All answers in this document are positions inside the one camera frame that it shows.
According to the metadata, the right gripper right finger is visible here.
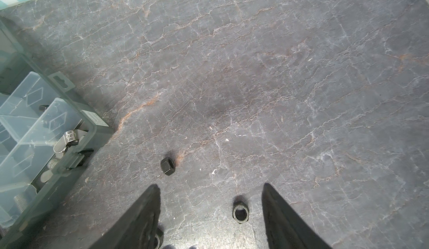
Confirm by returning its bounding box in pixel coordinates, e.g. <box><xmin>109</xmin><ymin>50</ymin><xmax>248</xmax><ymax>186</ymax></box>
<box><xmin>261</xmin><ymin>183</ymin><xmax>331</xmax><ymax>249</ymax></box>

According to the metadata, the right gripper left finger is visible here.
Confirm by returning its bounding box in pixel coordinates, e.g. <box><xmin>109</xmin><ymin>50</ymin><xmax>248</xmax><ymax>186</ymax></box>
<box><xmin>91</xmin><ymin>184</ymin><xmax>161</xmax><ymax>249</ymax></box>

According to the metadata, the silver hex nut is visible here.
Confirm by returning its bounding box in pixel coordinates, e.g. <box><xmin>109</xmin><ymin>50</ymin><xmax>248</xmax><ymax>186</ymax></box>
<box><xmin>154</xmin><ymin>228</ymin><xmax>164</xmax><ymax>249</ymax></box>

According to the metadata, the black hex nut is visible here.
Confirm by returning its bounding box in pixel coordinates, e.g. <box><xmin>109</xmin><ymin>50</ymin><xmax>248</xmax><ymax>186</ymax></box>
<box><xmin>160</xmin><ymin>157</ymin><xmax>175</xmax><ymax>176</ymax></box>
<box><xmin>232</xmin><ymin>201</ymin><xmax>250</xmax><ymax>224</ymax></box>

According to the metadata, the grey plastic organizer box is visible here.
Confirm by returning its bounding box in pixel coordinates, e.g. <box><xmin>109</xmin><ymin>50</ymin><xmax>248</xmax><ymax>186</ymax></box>
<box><xmin>1</xmin><ymin>22</ymin><xmax>114</xmax><ymax>249</ymax></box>

